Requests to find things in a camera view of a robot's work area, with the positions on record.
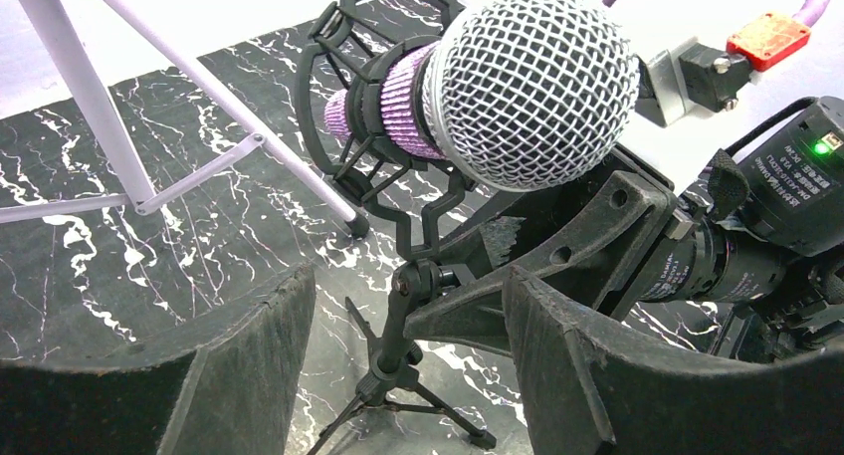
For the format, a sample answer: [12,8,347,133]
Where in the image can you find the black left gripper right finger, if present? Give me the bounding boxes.
[503,268,843,454]

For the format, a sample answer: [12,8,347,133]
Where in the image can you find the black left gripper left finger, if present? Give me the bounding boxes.
[1,265,317,454]

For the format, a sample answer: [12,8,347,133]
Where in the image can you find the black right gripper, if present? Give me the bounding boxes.
[403,146,730,356]

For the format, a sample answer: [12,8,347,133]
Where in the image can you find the black tripod microphone stand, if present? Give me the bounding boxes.
[309,259,497,454]

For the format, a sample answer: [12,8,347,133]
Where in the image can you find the purple tripod music stand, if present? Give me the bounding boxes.
[1,0,341,250]

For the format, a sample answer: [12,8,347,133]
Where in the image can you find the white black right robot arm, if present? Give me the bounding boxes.
[405,97,843,363]

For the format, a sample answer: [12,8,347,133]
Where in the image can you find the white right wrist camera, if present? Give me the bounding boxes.
[635,12,811,127]

